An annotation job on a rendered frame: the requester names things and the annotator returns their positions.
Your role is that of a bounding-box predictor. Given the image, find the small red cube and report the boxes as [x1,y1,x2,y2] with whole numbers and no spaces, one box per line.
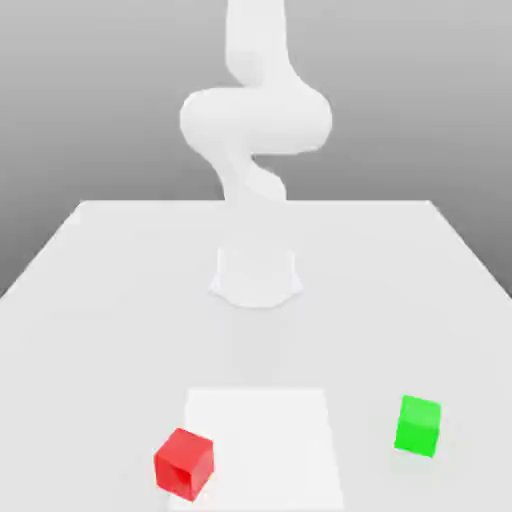
[153,427,216,503]

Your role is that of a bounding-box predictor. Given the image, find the small green cube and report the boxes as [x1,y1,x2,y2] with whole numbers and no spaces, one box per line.
[393,394,442,458]

